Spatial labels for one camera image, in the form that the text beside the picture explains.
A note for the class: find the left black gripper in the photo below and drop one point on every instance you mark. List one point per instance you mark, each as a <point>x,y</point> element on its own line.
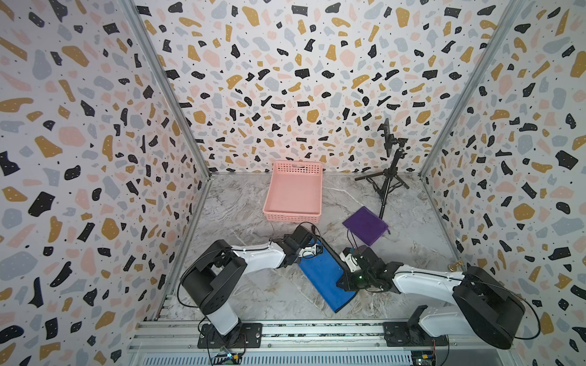
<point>287,237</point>

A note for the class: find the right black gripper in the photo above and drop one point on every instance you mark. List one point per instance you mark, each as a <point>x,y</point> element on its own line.
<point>346,284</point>

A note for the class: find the grey and blue dishcloth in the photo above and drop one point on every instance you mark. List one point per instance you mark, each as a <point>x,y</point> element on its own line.
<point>323,271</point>

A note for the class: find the purple square dishcloth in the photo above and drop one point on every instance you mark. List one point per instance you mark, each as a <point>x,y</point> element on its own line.
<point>366,226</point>

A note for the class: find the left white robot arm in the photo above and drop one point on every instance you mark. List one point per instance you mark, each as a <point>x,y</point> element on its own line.
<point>212,278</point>

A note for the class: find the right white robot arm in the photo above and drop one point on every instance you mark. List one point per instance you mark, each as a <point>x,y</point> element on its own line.
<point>474,303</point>

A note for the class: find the pink plastic basket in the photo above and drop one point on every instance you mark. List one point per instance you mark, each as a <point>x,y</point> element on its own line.
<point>295,192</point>

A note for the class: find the small brass knob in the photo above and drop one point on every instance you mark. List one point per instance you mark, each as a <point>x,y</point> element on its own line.
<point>457,266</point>

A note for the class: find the black tripod with phone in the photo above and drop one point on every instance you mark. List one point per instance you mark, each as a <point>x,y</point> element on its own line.
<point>393,146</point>

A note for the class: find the right green circuit board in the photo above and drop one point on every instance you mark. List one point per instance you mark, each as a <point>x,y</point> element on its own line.
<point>421,358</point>

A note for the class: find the green circuit board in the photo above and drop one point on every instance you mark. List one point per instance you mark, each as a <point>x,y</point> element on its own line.
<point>421,358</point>
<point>228,358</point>

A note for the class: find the left green circuit board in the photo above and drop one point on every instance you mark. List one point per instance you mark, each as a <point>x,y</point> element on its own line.
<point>228,358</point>

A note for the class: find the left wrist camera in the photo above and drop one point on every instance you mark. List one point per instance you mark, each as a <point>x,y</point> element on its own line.
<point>312,251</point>

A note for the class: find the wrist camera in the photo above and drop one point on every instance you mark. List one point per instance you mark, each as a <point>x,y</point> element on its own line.
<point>349,259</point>
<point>312,251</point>

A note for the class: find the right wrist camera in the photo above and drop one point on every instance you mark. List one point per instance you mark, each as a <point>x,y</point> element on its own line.
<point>349,259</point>

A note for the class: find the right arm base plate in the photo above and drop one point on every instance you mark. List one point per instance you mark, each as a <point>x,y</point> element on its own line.
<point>401,334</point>

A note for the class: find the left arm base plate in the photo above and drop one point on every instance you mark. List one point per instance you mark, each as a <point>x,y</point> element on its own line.
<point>243,336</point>

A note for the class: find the aluminium mounting rail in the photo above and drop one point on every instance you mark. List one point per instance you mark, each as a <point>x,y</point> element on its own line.
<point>306,342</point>

